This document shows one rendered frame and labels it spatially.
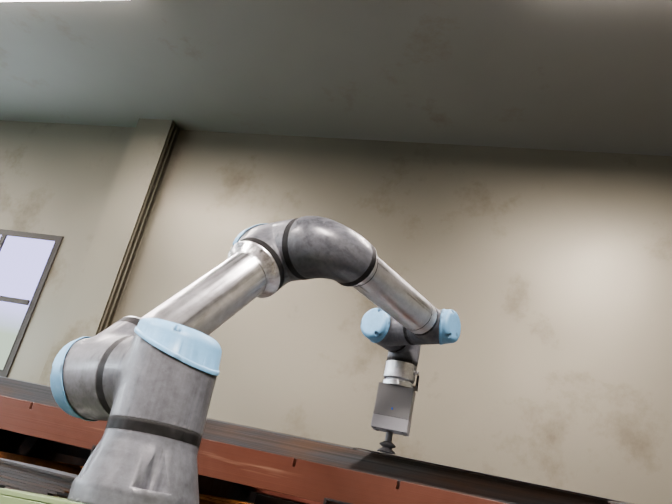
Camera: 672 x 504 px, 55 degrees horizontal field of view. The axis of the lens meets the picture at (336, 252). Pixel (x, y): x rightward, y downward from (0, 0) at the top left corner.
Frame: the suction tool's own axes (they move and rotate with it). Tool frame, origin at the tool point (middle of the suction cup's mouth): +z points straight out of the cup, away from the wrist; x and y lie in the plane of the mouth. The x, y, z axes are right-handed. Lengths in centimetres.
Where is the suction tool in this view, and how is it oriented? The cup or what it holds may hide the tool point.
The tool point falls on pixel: (386, 452)
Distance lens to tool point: 154.9
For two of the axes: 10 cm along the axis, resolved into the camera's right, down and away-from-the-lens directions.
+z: -2.1, 9.1, -3.6
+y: -9.6, -1.2, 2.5
